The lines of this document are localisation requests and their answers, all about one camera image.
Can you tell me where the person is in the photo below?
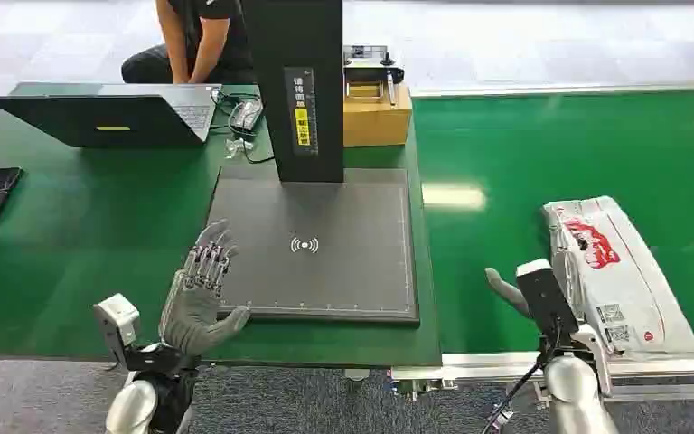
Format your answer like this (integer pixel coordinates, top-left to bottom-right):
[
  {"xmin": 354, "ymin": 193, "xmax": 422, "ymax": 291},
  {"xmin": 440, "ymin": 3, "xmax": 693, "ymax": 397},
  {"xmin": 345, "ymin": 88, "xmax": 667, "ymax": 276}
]
[{"xmin": 119, "ymin": 0, "xmax": 259, "ymax": 86}]

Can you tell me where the brown cardboard box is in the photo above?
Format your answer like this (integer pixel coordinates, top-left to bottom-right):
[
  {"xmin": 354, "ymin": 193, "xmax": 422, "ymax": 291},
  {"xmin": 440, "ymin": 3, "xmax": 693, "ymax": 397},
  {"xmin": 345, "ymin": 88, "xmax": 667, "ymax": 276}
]
[{"xmin": 342, "ymin": 82, "xmax": 415, "ymax": 150}]

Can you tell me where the grey open laptop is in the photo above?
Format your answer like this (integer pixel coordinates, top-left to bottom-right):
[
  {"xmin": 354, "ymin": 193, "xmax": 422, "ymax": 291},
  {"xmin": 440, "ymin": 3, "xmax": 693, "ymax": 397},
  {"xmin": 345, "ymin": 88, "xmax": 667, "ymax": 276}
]
[{"xmin": 0, "ymin": 82, "xmax": 223, "ymax": 150}]

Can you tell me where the green conveyor belt with frame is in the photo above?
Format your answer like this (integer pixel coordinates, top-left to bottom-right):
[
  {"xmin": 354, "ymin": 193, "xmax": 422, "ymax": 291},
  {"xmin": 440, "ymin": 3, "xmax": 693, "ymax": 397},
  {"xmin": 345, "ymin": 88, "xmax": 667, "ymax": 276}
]
[{"xmin": 389, "ymin": 87, "xmax": 694, "ymax": 403}]

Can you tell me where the white grey plastic parcel bag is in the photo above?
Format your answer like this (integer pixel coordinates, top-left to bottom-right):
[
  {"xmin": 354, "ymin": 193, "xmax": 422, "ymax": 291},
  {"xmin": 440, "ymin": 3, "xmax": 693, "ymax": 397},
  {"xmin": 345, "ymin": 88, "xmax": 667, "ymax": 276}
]
[{"xmin": 540, "ymin": 195, "xmax": 694, "ymax": 361}]

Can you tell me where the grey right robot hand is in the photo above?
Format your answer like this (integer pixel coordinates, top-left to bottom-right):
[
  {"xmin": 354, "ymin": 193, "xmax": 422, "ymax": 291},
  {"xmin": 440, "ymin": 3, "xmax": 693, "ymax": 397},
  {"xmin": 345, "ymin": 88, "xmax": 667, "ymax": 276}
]
[{"xmin": 483, "ymin": 267, "xmax": 532, "ymax": 320}]

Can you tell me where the black desk cable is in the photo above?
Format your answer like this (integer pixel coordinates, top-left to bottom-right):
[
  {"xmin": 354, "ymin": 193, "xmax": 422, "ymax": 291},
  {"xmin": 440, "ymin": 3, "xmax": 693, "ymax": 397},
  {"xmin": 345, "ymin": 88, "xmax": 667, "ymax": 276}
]
[{"xmin": 208, "ymin": 88, "xmax": 277, "ymax": 165}]

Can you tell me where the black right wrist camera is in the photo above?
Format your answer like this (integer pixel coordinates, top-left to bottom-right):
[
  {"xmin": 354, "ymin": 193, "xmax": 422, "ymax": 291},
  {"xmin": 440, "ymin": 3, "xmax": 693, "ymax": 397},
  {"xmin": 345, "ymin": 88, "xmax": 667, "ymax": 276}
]
[{"xmin": 515, "ymin": 258, "xmax": 580, "ymax": 338}]

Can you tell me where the clear plastic wrapper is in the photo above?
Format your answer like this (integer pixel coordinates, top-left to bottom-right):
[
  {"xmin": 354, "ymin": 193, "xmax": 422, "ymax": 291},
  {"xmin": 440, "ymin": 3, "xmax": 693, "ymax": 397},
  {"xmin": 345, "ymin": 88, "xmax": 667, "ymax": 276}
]
[{"xmin": 223, "ymin": 137, "xmax": 256, "ymax": 161}]

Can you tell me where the grey remote controller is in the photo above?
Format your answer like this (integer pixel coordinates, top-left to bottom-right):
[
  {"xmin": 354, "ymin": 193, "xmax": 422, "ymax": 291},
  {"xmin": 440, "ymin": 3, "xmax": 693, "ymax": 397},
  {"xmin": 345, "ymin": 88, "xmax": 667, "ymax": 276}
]
[{"xmin": 342, "ymin": 43, "xmax": 407, "ymax": 108}]

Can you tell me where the black scanner stand with base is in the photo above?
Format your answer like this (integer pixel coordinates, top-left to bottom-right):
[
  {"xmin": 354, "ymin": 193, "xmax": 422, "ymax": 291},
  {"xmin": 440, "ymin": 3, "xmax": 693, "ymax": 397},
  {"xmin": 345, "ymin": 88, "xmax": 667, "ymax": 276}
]
[{"xmin": 205, "ymin": 0, "xmax": 420, "ymax": 327}]

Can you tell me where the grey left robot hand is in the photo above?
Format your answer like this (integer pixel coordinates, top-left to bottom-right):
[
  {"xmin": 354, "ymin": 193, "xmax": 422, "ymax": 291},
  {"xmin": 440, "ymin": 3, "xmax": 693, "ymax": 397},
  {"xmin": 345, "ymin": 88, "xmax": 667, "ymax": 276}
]
[{"xmin": 158, "ymin": 218, "xmax": 252, "ymax": 359}]

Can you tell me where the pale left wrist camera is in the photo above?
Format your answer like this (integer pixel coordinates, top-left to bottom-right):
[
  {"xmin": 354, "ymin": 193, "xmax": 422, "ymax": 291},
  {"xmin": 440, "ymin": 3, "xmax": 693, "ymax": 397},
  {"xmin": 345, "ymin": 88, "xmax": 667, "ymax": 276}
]
[{"xmin": 92, "ymin": 292, "xmax": 142, "ymax": 368}]

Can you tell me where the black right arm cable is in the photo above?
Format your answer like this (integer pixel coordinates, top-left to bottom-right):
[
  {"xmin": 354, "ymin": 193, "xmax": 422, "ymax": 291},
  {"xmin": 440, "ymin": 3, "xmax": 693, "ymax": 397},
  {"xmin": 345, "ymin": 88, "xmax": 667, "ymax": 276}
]
[{"xmin": 480, "ymin": 352, "xmax": 550, "ymax": 434}]

